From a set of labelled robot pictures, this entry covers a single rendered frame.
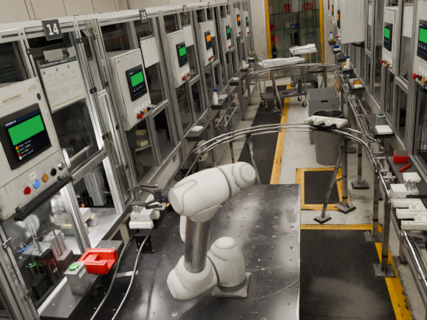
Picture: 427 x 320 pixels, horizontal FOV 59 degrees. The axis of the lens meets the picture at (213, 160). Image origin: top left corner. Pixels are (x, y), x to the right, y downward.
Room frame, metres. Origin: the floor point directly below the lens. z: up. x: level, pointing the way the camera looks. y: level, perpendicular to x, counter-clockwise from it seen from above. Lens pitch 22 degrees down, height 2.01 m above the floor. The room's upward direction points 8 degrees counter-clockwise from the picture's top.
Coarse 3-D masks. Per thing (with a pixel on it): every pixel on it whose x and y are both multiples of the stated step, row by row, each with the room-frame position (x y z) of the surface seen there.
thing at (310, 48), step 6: (294, 48) 8.33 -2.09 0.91; (300, 48) 7.84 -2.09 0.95; (306, 48) 8.17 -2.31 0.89; (312, 48) 7.97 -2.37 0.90; (294, 54) 7.86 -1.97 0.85; (294, 72) 7.87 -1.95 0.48; (294, 78) 8.33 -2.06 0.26; (300, 78) 8.24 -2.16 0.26; (306, 78) 8.15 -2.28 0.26; (312, 78) 8.07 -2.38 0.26; (294, 84) 8.60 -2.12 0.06; (312, 84) 8.56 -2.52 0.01
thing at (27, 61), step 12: (24, 36) 1.68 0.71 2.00; (24, 48) 1.66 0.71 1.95; (84, 48) 2.09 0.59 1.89; (24, 60) 1.65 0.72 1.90; (84, 60) 2.06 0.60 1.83; (36, 72) 1.68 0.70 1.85; (96, 96) 2.08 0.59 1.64; (96, 108) 2.05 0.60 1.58; (108, 144) 2.08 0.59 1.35; (108, 156) 2.05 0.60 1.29; (108, 180) 2.06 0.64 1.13; (72, 192) 1.67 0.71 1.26; (120, 192) 2.08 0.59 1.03; (72, 204) 1.65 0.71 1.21; (120, 204) 2.05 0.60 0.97; (84, 228) 1.68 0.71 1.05; (84, 240) 1.65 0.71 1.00
